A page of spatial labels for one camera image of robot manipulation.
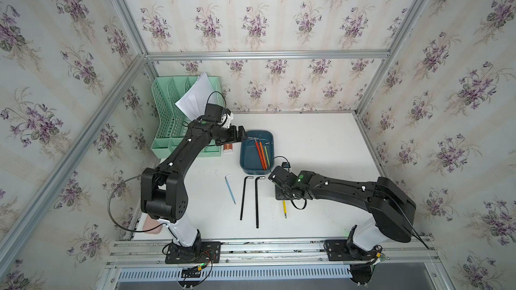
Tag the thin black hex key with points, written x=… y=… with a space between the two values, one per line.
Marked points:
x=243 y=196

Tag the orange hex key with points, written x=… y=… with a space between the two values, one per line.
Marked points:
x=261 y=154

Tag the aluminium front rail frame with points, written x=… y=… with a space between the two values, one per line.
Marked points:
x=401 y=266

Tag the teal plastic storage box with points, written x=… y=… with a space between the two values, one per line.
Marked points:
x=249 y=160

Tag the yellow hex key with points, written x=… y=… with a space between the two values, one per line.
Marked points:
x=284 y=209

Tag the white paper sheets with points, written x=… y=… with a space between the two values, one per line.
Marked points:
x=202 y=90

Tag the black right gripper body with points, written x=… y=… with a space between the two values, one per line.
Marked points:
x=282 y=194

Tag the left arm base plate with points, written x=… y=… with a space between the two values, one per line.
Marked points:
x=200 y=253

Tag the lime green hex key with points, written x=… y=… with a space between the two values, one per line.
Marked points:
x=266 y=154

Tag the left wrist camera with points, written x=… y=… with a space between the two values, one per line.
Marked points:
x=218 y=114

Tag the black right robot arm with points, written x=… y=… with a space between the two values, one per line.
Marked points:
x=392 y=210

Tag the pink object beside table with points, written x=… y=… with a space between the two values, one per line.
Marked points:
x=152 y=226

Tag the long black hex key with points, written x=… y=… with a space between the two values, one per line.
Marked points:
x=256 y=185

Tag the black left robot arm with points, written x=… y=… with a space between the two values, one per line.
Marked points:
x=163 y=193

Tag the blue hex key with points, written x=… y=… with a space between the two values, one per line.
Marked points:
x=226 y=179

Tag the green mesh file organizer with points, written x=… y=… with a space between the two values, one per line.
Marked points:
x=173 y=124

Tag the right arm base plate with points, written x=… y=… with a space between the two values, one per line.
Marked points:
x=345 y=250

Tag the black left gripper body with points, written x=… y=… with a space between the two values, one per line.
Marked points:
x=228 y=135

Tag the white ventilation grille strip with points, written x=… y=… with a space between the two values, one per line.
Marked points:
x=239 y=273

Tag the red hex key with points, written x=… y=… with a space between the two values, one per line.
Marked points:
x=260 y=153

